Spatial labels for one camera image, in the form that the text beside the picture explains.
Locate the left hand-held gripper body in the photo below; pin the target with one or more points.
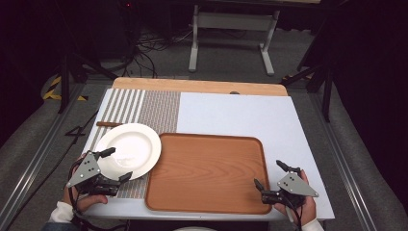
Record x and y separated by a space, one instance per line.
84 171

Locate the brown wooden chopsticks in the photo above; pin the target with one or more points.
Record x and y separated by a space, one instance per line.
109 124

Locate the white plate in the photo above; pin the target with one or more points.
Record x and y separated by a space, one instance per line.
134 147

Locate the wooden tray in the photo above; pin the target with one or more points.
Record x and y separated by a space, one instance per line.
208 174

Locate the striped woven placemat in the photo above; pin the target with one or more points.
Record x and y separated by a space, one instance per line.
157 109

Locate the aluminium floor rail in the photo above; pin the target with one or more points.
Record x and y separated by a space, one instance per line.
35 160
349 179

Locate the person's right hand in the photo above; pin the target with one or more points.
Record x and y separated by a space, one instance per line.
308 210

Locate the yellow black hazard tape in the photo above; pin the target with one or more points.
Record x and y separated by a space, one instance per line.
50 91

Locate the white table board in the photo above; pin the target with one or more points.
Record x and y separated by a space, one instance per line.
240 115

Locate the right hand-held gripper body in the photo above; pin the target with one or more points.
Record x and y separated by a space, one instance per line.
295 186

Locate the black tripod stand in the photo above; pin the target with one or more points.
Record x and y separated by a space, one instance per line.
326 86
65 80

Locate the person's left hand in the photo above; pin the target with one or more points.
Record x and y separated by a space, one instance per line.
85 199

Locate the wooden table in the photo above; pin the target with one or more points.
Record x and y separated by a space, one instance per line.
198 86

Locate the grey metal stand frame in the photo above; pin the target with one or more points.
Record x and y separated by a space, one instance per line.
234 21

